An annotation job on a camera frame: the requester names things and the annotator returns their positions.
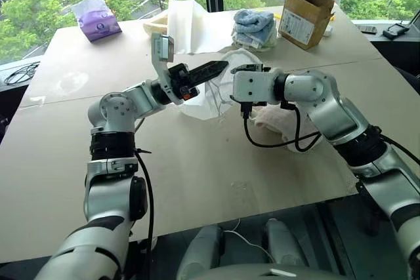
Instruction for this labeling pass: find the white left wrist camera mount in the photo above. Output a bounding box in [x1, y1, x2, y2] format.
[151, 31, 200, 106]

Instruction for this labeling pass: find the black coiled cable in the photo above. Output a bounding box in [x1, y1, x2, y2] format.
[4, 61, 41, 86]

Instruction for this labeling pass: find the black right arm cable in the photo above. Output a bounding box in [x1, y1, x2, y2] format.
[240, 101, 420, 167]

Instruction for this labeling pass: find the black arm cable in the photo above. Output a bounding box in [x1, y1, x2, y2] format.
[133, 116, 156, 280]
[240, 101, 420, 167]

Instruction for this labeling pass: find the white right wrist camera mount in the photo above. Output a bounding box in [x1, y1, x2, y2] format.
[232, 69, 274, 104]

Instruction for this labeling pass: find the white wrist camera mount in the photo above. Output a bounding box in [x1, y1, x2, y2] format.
[232, 69, 274, 104]
[151, 31, 200, 106]

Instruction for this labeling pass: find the white standing paper bag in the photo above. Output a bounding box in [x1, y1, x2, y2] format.
[166, 0, 228, 55]

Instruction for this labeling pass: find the grey remote control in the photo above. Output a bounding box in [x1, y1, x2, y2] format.
[355, 24, 379, 35]

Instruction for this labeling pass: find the white cloth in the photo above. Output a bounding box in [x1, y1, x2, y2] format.
[251, 103, 325, 154]

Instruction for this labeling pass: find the black handheld device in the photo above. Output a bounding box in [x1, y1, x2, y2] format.
[381, 22, 411, 41]

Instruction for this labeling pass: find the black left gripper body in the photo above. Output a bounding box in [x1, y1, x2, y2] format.
[167, 62, 200, 102]

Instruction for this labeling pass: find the gray robot body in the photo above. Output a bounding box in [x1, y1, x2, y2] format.
[192, 262, 334, 280]

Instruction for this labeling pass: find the purple tissue pack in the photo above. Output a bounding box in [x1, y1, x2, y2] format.
[70, 0, 123, 43]

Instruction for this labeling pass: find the thin white cord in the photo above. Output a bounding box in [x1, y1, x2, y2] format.
[222, 218, 277, 262]

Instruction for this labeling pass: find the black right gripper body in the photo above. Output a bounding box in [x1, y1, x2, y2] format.
[230, 62, 272, 75]

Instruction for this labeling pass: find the blue folded towel stack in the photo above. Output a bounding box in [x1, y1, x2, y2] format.
[231, 9, 278, 52]

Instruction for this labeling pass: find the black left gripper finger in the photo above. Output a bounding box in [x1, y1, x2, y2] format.
[189, 60, 230, 79]
[191, 67, 228, 87]

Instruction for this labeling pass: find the beige shallow tray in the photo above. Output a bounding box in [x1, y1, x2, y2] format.
[142, 13, 170, 35]

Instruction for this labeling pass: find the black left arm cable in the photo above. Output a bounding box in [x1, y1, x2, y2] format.
[133, 116, 156, 280]

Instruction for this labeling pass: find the white mesh laundry bag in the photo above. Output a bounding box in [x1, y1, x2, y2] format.
[181, 48, 264, 121]

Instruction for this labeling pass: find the brown cardboard box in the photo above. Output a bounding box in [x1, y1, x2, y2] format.
[277, 0, 336, 51]

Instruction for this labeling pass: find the gray rounded shape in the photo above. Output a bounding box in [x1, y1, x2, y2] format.
[176, 225, 225, 280]
[264, 218, 310, 268]

